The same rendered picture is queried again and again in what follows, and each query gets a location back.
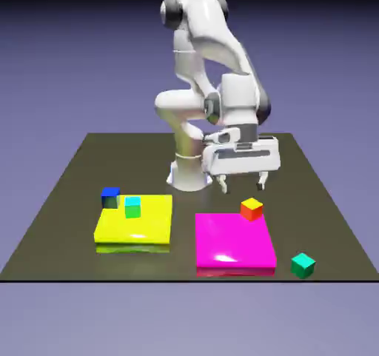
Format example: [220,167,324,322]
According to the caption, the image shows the small orange cube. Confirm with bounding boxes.
[240,197,264,223]

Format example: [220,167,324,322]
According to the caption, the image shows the small cyan cube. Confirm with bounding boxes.
[124,195,142,220]

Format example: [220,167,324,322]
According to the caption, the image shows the large yellow box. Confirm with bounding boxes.
[93,194,173,246]

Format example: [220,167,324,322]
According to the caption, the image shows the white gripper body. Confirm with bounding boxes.
[201,135,281,177]

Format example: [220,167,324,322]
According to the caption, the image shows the small blue cube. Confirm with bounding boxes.
[101,187,121,209]

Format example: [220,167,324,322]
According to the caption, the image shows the small green cube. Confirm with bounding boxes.
[290,252,317,280]

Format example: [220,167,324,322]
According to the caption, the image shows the large magenta box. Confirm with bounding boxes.
[195,212,278,269]

